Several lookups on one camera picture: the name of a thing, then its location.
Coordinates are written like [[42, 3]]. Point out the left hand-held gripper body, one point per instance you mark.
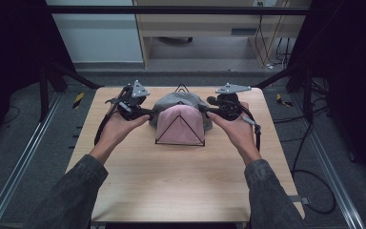
[[133, 101]]

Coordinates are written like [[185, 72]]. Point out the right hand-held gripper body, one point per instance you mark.
[[232, 106]]

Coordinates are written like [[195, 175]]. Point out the grey felt hat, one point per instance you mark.
[[171, 99]]

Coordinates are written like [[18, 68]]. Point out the pink knit hat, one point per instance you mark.
[[179, 127]]

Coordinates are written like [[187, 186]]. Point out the person's right hand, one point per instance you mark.
[[238, 133]]

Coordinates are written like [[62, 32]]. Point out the person's left hand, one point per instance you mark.
[[117, 133]]

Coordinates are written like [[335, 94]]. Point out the white cabinet panel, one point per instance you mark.
[[98, 38]]

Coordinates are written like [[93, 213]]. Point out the black metal stand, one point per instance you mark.
[[44, 92], [306, 92]]

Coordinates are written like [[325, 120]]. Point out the light wooden desk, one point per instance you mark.
[[197, 28]]

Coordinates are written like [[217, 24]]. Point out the black horizontal frame bar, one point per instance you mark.
[[171, 10]]

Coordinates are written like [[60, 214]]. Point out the grey metal table bracket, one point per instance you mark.
[[300, 199]]

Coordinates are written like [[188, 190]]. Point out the aluminium floor rail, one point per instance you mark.
[[19, 165], [333, 178]]

